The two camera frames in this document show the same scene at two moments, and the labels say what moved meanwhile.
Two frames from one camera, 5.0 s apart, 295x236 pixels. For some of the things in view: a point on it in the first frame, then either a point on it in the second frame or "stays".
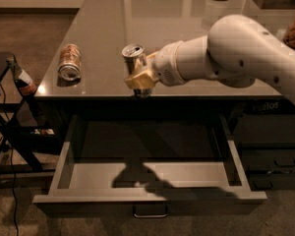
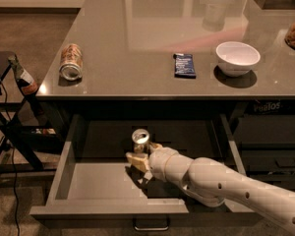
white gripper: x=165 y=64 to x=158 y=162
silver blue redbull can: x=135 y=60 to x=141 y=139
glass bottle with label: x=27 y=88 stays
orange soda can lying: x=70 y=62 stays
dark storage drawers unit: x=268 y=136 stays
